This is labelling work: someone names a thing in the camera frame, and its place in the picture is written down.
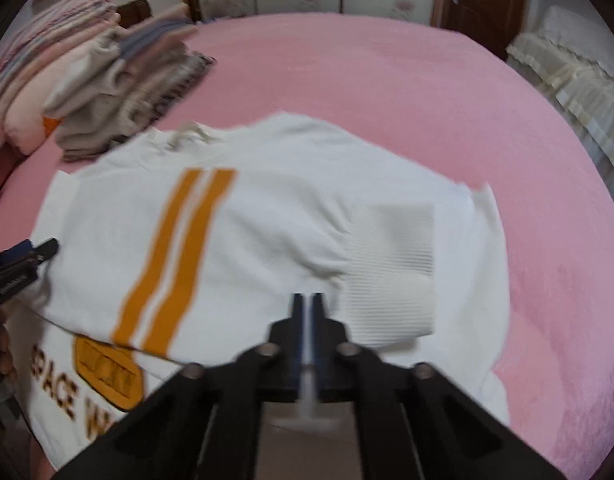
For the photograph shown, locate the taupe folded garment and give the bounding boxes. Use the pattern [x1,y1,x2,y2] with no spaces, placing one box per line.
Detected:
[61,125,163,163]

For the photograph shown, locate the white printed sweatshirt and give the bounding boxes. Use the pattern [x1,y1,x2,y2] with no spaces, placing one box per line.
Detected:
[14,112,513,480]

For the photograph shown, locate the person's left hand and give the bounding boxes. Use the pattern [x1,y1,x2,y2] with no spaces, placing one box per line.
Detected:
[0,310,18,386]

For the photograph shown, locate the pink bed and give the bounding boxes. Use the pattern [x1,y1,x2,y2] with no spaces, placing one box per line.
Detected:
[0,12,614,480]

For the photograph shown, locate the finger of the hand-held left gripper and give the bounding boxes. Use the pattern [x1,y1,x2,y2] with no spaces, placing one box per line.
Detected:
[0,241,36,264]
[32,238,60,262]

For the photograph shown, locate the lace covered piano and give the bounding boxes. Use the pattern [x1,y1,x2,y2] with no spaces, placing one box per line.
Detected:
[504,5,614,191]

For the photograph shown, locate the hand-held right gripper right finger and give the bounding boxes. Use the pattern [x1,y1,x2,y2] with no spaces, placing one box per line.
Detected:
[312,292,568,480]

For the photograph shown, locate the pile of folded quilts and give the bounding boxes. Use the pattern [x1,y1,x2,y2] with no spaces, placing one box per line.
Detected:
[0,0,122,126]

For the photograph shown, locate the dark wooden headboard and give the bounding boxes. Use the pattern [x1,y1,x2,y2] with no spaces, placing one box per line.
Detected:
[116,0,152,28]

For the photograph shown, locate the brown wooden door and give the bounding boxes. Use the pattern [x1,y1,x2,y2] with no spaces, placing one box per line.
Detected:
[432,0,533,61]

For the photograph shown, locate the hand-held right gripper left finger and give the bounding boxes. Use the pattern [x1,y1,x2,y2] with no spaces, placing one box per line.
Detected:
[52,292,308,480]

